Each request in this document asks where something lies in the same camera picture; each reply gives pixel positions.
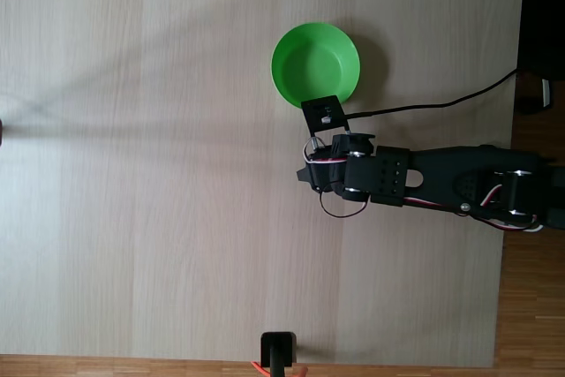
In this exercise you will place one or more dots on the green plastic bowl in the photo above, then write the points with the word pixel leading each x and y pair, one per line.
pixel 309 59

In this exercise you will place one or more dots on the white strip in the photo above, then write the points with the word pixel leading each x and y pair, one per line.
pixel 546 92

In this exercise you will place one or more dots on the dark furniture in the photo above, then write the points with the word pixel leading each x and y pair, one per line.
pixel 543 10

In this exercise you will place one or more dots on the dark object at table edge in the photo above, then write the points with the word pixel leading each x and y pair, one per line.
pixel 1 132

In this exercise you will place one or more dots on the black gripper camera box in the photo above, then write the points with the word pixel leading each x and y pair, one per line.
pixel 324 115

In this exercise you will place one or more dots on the black camera stand clamp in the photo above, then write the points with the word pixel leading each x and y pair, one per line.
pixel 277 348

